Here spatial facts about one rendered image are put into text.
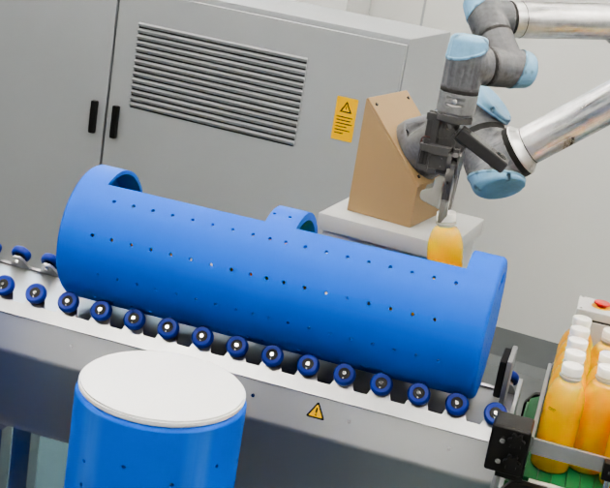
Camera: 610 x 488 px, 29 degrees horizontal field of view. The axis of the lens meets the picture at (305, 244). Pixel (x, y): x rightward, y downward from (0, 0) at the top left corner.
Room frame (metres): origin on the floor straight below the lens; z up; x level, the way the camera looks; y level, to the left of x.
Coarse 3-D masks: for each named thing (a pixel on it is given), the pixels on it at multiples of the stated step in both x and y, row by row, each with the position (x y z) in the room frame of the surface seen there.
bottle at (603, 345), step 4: (600, 340) 2.22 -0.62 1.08; (604, 340) 2.22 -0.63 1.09; (596, 344) 2.23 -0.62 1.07; (600, 344) 2.22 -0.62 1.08; (604, 344) 2.21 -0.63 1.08; (608, 344) 2.21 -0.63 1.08; (596, 348) 2.22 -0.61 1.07; (600, 348) 2.21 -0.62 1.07; (604, 348) 2.21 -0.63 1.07; (608, 348) 2.20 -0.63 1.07; (592, 352) 2.22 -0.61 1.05; (596, 352) 2.21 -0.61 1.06; (592, 356) 2.21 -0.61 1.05; (596, 356) 2.20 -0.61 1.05; (592, 360) 2.21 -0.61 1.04; (596, 360) 2.20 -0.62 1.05; (592, 364) 2.21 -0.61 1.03; (596, 364) 2.20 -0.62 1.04
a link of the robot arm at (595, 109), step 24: (600, 96) 2.46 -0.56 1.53; (552, 120) 2.49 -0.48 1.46; (576, 120) 2.46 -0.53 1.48; (600, 120) 2.46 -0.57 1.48; (504, 144) 2.50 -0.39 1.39; (528, 144) 2.49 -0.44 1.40; (552, 144) 2.48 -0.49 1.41; (480, 168) 2.50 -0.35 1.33; (528, 168) 2.49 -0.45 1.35; (480, 192) 2.51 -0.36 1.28; (504, 192) 2.52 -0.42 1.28
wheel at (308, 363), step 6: (306, 354) 2.14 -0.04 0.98; (312, 354) 2.14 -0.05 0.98; (300, 360) 2.13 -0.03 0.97; (306, 360) 2.13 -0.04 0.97; (312, 360) 2.13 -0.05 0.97; (318, 360) 2.13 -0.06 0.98; (300, 366) 2.13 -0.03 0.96; (306, 366) 2.13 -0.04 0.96; (312, 366) 2.12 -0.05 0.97; (318, 366) 2.12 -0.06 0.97; (300, 372) 2.12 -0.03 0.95; (306, 372) 2.12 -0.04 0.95; (312, 372) 2.12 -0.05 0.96
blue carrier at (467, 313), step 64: (128, 192) 2.27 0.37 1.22; (64, 256) 2.22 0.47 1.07; (128, 256) 2.19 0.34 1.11; (192, 256) 2.16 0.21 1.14; (256, 256) 2.15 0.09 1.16; (320, 256) 2.13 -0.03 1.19; (384, 256) 2.13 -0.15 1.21; (192, 320) 2.20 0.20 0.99; (256, 320) 2.13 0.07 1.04; (320, 320) 2.09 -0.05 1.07; (384, 320) 2.06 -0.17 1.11; (448, 320) 2.04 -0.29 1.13; (448, 384) 2.06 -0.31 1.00
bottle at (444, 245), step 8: (440, 224) 2.23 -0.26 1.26; (448, 224) 2.23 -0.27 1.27; (432, 232) 2.24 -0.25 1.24; (440, 232) 2.22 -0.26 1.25; (448, 232) 2.22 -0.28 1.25; (456, 232) 2.23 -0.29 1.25; (432, 240) 2.23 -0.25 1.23; (440, 240) 2.22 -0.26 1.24; (448, 240) 2.21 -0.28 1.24; (456, 240) 2.22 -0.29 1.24; (432, 248) 2.22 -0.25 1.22; (440, 248) 2.21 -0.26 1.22; (448, 248) 2.21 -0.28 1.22; (456, 248) 2.22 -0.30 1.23; (432, 256) 2.22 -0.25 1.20; (440, 256) 2.21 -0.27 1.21; (448, 256) 2.21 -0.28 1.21; (456, 256) 2.22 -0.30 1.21; (456, 264) 2.22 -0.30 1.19
